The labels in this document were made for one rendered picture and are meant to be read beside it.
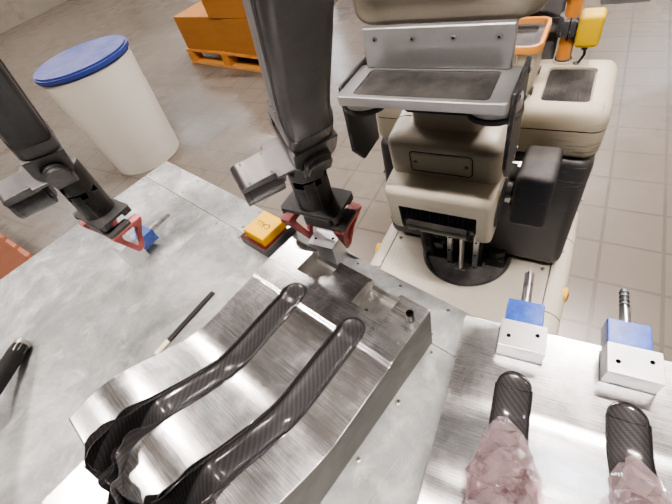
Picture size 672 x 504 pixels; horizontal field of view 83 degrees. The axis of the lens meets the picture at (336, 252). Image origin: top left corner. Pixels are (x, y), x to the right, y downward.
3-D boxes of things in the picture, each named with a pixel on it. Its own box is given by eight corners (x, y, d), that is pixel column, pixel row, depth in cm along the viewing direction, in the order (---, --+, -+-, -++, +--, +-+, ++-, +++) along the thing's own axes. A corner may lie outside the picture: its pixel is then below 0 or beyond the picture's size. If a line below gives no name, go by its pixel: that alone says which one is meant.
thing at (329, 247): (345, 213, 76) (339, 193, 72) (368, 217, 74) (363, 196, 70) (315, 262, 70) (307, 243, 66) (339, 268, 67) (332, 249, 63)
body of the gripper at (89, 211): (107, 235, 69) (79, 205, 64) (78, 221, 74) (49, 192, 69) (134, 211, 72) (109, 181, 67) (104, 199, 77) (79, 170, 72)
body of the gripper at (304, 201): (337, 228, 57) (326, 191, 52) (282, 215, 62) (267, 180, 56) (355, 199, 61) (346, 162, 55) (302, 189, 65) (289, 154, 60)
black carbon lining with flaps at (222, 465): (295, 285, 58) (274, 245, 51) (379, 338, 49) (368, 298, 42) (97, 492, 45) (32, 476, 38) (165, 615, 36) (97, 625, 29)
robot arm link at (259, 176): (335, 154, 45) (300, 93, 45) (247, 198, 43) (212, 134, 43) (327, 186, 57) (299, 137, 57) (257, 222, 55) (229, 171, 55)
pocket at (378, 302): (374, 292, 56) (371, 278, 53) (404, 309, 53) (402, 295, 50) (356, 315, 54) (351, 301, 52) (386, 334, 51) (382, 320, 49)
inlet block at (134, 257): (167, 219, 88) (154, 202, 84) (181, 224, 86) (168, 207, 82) (124, 260, 82) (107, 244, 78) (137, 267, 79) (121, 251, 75)
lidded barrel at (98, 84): (159, 125, 308) (99, 32, 255) (200, 139, 278) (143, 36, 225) (97, 168, 284) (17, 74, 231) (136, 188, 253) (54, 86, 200)
